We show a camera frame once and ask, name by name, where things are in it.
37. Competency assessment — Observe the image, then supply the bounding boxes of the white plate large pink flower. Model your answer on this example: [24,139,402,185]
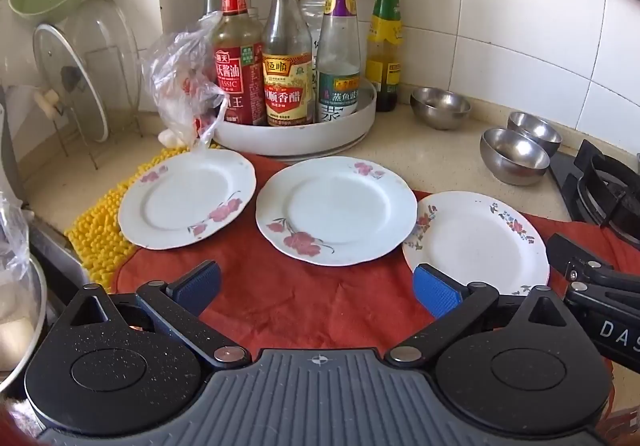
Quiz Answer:
[255,156,418,267]

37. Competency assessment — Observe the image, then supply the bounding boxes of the red label soy sauce bottle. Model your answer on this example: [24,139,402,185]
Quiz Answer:
[212,0,268,127]

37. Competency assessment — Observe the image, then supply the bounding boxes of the green yellow label bottle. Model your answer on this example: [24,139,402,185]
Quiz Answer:
[366,0,405,113]

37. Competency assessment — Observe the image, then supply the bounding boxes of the yellow cap vinegar bottle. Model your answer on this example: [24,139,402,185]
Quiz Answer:
[261,0,315,127]

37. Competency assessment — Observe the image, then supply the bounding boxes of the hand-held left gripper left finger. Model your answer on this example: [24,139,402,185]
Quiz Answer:
[70,260,252,370]

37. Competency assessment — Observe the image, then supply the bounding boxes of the purple neck sauce bottle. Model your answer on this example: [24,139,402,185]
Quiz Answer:
[316,0,362,124]

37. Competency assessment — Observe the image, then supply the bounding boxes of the white plate two pink flowers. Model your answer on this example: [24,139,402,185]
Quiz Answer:
[117,147,257,251]

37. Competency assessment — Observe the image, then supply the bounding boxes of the wire lid rack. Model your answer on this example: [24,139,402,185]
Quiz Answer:
[50,86,147,170]

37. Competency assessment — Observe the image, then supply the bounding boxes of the glass lid with steel rim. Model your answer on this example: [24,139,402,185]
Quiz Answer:
[32,23,111,143]

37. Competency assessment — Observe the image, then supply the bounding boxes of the clear glass lid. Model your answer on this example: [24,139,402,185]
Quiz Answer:
[67,0,142,127]

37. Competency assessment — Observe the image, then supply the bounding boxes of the crumpled plastic bag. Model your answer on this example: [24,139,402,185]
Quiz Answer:
[0,191,32,277]

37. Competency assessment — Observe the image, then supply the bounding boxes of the black gas stove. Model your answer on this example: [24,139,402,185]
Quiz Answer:
[550,139,640,243]

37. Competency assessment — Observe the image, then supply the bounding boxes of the white rotating condiment rack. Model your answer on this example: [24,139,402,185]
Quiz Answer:
[200,0,377,157]

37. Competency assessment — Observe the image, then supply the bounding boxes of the clear plastic bag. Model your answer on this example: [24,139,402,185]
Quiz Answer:
[142,11,233,152]

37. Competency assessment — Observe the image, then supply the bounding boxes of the white plate small mixed flowers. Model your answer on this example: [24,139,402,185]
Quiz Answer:
[402,191,551,297]

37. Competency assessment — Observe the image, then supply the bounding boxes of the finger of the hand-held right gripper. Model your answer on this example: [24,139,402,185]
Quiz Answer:
[546,233,640,298]

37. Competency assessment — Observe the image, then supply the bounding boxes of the wide steel bowl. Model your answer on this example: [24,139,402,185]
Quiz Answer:
[410,87,472,131]

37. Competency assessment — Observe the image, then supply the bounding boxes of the yellow bobble mat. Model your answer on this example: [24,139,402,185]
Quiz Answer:
[65,143,221,282]

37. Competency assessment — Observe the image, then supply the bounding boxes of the steel pot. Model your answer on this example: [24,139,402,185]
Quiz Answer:
[0,251,49,389]

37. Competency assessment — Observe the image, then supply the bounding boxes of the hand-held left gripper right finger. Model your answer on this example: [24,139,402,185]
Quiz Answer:
[384,263,582,369]

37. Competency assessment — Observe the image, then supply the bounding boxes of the red cloth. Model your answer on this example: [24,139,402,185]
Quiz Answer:
[110,151,640,359]

